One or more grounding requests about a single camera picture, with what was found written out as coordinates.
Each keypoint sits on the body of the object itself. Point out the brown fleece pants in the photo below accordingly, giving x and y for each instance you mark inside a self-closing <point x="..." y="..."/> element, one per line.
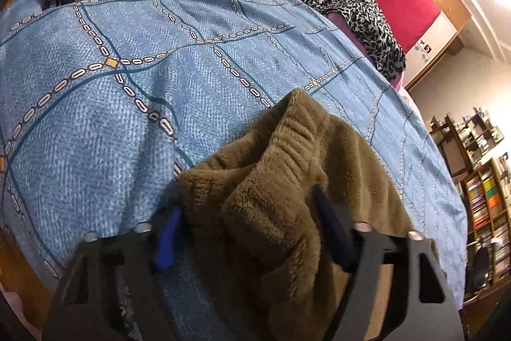
<point x="271" y="185"/>

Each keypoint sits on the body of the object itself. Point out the pink blanket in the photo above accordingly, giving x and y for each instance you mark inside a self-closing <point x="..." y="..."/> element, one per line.
<point x="343" y="24"/>

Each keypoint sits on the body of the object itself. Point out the leopard print cloth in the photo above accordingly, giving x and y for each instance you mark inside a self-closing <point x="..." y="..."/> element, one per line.
<point x="359" y="9"/>

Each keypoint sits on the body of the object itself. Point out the wooden bookshelf with books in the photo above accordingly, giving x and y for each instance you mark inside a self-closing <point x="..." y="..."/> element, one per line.
<point x="487" y="205"/>

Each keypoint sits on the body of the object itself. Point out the wooden bed frame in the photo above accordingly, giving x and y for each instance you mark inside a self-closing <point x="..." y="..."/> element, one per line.
<point x="20" y="277"/>

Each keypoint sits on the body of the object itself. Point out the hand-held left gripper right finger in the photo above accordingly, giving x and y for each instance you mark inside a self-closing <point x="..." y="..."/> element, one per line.
<point x="331" y="229"/>

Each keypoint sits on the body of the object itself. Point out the black chair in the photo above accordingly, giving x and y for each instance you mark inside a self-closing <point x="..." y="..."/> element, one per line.
<point x="479" y="269"/>

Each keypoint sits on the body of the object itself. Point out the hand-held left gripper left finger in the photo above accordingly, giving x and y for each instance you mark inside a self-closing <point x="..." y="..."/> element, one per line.
<point x="167" y="241"/>

